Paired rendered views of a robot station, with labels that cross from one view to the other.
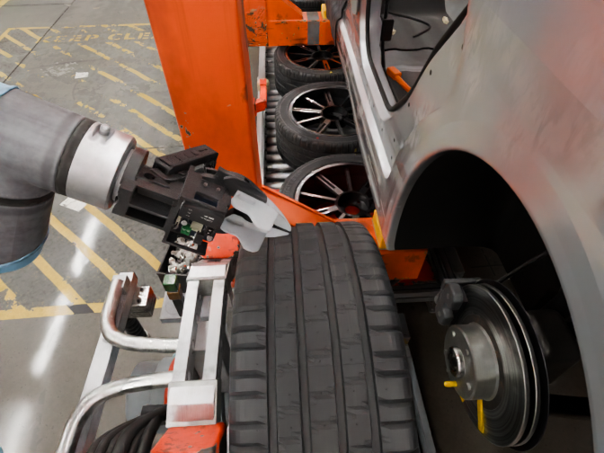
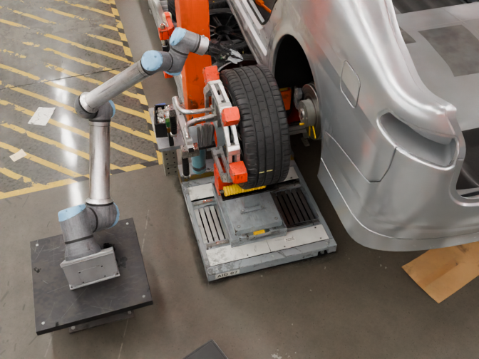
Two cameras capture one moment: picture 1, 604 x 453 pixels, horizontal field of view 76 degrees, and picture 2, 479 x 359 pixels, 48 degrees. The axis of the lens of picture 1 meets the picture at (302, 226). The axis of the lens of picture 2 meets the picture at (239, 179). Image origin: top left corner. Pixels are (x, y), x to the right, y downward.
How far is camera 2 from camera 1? 2.31 m
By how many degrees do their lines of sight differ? 9
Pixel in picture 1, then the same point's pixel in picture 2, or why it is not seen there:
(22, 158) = (191, 43)
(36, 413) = not seen: hidden behind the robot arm
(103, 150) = (205, 40)
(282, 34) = not seen: outside the picture
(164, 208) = (217, 53)
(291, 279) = (244, 75)
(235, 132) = not seen: hidden behind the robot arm
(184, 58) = (189, 14)
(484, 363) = (308, 107)
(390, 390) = (275, 92)
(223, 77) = (202, 19)
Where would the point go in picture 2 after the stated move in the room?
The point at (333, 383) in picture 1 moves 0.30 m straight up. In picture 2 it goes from (261, 93) to (263, 40)
